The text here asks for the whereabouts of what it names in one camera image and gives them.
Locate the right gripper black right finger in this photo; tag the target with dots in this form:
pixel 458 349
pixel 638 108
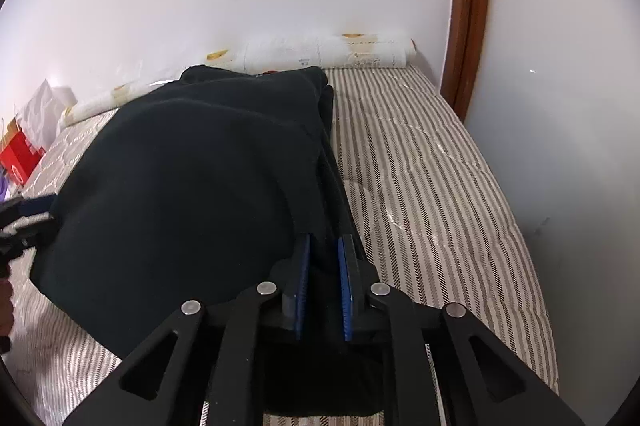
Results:
pixel 437 366

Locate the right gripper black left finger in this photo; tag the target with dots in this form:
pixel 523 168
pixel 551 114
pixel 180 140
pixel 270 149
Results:
pixel 202 364

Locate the black sweatshirt with white logo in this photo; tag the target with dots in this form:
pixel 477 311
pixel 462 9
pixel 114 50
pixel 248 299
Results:
pixel 199 190

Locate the person's left hand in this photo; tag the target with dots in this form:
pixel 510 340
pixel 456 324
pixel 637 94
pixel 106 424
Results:
pixel 6 307

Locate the red paper shopping bag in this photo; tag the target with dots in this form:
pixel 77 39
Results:
pixel 18 157

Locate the white Miniso plastic bag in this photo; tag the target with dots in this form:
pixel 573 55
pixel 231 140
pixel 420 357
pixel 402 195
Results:
pixel 39 118

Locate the white rolled bedding with yellow print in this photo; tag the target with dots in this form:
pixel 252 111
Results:
pixel 347 50

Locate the brown wooden door frame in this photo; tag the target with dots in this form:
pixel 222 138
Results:
pixel 465 45

